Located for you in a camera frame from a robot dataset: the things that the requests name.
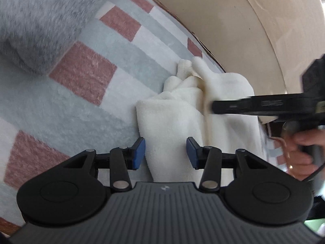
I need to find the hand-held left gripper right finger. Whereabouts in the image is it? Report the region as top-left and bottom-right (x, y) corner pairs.
(186, 137), (267, 193)

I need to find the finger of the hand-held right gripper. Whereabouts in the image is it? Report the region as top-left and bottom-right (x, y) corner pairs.
(211, 95), (253, 115)

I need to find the checked blanket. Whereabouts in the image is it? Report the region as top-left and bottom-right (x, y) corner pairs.
(0, 0), (290, 234)

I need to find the beige bed headboard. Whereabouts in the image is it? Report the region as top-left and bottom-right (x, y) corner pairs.
(138, 0), (288, 97)

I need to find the grey fluffy pillow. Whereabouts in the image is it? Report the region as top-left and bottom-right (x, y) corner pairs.
(0, 0), (143, 75)

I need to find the black cable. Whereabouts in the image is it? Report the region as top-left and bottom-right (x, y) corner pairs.
(303, 161), (325, 182)

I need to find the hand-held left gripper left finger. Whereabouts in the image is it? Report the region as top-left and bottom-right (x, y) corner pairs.
(63, 137), (146, 192)

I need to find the person's right hand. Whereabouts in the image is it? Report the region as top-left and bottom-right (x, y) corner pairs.
(282, 128), (325, 182)

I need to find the cream fleece garment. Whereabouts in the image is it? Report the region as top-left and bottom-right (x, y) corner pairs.
(136, 57), (270, 183)

